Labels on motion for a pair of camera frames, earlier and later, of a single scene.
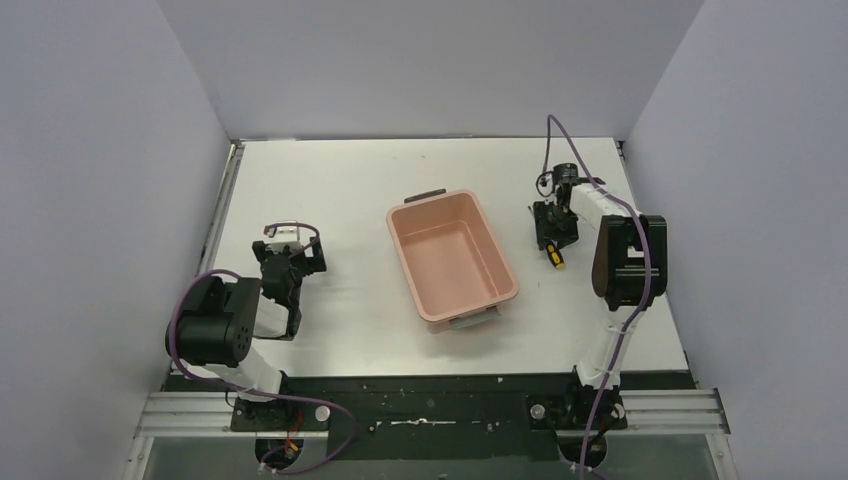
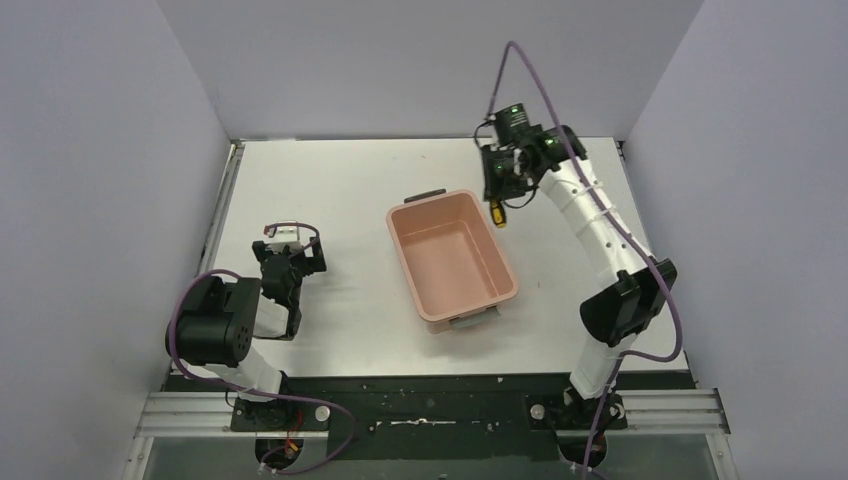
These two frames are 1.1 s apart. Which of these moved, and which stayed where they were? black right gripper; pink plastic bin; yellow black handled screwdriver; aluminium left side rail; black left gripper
Moved: black right gripper; yellow black handled screwdriver
Stayed: aluminium left side rail; black left gripper; pink plastic bin
